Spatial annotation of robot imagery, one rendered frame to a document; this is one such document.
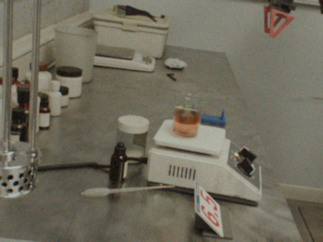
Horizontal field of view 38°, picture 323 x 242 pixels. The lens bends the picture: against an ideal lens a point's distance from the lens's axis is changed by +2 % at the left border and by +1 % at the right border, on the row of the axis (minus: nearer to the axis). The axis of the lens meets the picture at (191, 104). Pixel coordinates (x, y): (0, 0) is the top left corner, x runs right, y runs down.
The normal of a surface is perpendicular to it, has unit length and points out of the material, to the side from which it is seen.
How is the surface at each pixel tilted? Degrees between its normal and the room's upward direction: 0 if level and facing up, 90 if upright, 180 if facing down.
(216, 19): 90
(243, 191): 90
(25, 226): 0
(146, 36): 94
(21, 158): 0
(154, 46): 94
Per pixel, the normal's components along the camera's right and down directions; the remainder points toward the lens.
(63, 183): 0.14, -0.95
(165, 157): -0.13, 0.26
